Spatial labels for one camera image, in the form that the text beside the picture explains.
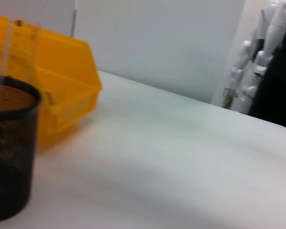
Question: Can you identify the clear plastic ruler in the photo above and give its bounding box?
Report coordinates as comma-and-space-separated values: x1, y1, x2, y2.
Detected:
0, 18, 43, 81

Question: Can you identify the black mesh pen cup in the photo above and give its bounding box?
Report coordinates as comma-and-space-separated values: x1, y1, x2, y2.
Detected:
0, 73, 42, 224

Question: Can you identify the yellow plastic bin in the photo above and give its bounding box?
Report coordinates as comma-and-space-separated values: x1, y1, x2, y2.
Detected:
0, 13, 103, 146

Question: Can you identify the black background panel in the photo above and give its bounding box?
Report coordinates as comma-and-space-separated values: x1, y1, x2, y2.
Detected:
248, 22, 286, 134

